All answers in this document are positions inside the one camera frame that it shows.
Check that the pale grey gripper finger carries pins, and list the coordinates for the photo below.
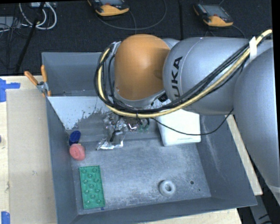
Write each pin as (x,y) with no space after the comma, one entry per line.
(112,136)
(119,136)

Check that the blue cap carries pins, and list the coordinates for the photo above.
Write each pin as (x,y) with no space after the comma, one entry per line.
(74,137)

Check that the pink round toy food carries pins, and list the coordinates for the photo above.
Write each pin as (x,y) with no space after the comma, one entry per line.
(77,152)

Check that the grey metal bin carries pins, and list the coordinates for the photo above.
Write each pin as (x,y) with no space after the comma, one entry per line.
(143,170)

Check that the green flat block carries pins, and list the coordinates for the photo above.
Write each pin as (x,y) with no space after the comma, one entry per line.
(92,187)

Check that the white box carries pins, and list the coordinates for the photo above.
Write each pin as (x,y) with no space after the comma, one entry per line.
(180,128)

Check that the pale cardboard board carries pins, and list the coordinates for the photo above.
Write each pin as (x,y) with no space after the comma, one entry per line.
(28,162)

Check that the black cylinder on white bracket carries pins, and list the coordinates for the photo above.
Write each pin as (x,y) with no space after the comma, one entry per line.
(163,98)

